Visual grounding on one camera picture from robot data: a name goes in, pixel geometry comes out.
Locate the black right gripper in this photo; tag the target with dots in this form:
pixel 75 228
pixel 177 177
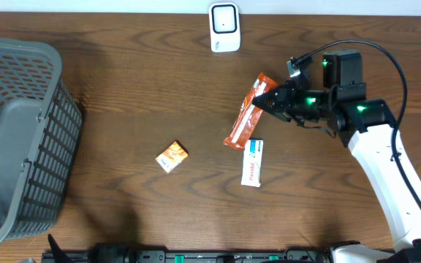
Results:
pixel 286 93

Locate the orange Top chocolate bar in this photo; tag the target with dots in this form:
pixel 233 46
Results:
pixel 249 114

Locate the white blue toothpaste box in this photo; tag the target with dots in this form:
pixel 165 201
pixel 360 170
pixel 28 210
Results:
pixel 252 160

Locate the orange small box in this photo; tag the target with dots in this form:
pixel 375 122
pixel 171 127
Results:
pixel 171 157

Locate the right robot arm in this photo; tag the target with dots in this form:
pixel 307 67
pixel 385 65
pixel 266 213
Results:
pixel 369 130

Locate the white barcode scanner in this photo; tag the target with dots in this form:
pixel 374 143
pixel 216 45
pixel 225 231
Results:
pixel 224 24

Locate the grey plastic basket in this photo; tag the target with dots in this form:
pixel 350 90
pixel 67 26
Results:
pixel 40 127

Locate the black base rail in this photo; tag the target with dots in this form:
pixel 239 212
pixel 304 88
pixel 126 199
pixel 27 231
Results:
pixel 125 254

